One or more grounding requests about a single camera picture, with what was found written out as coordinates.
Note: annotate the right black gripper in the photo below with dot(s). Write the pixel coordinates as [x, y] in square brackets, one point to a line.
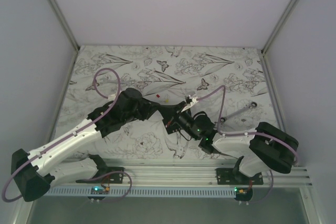
[179, 113]

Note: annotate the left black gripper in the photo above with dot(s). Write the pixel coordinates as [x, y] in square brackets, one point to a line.
[149, 107]

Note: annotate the black fuse box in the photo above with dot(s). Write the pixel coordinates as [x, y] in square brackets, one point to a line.
[172, 128]

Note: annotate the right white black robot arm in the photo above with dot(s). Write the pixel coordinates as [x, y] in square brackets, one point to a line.
[260, 149]

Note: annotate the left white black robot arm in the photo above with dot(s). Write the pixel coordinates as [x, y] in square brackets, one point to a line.
[37, 171]

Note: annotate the floral patterned mat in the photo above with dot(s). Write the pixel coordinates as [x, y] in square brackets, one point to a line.
[227, 79]

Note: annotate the silver ratchet wrench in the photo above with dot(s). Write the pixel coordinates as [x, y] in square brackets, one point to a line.
[250, 106]

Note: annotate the left controller board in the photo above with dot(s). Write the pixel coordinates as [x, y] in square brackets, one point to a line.
[98, 193]

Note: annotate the controller board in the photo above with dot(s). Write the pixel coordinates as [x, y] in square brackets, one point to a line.
[243, 195]
[98, 193]

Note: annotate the right controller board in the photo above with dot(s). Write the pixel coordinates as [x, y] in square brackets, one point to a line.
[243, 195]

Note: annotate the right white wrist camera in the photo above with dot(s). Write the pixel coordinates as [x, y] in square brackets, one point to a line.
[191, 100]

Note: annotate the aluminium rail base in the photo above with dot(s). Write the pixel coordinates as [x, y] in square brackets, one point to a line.
[200, 172]

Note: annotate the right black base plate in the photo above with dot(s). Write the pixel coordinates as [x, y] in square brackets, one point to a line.
[229, 176]

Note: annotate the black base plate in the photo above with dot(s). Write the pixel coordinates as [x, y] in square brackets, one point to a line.
[229, 176]
[116, 178]

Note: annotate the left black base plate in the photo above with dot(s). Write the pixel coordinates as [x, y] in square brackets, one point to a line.
[116, 178]

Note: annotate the white slotted cable duct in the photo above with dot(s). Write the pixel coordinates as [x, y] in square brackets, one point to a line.
[141, 191]

